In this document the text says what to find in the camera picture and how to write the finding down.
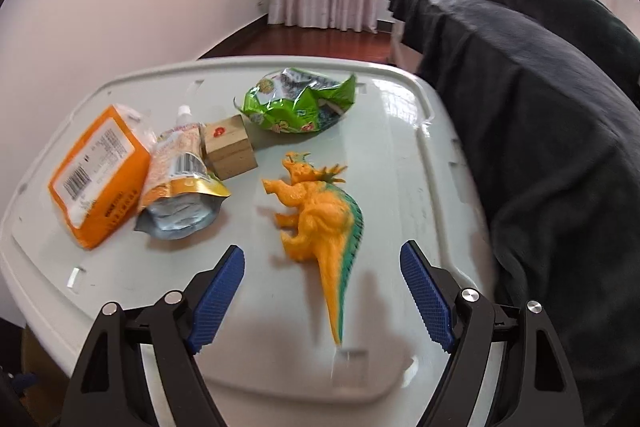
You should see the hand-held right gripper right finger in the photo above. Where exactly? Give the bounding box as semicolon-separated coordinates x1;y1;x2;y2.
399;240;586;427

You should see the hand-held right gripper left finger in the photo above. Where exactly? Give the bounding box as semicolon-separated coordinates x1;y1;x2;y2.
60;244;246;427

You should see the orange spout pouch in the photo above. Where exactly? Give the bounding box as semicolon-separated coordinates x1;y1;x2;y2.
135;105;232;240

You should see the orange dinosaur toy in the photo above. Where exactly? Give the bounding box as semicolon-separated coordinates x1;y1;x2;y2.
262;151;364;348

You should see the orange plastic packet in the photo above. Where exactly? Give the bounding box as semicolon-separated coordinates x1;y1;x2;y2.
48;104;153;250

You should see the brown cardboard box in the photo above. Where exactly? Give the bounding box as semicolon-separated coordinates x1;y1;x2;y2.
22;327;71;408

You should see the green snack bag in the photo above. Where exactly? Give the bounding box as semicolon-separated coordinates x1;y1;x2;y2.
235;68;357;136

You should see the grey plastic bin lid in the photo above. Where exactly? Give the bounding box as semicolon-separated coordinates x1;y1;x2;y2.
0;56;501;403

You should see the wooden block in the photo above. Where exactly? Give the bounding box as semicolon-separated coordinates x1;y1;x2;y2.
201;116;259;181

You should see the white bed frame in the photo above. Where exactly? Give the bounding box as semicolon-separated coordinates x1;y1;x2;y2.
390;21;423;68

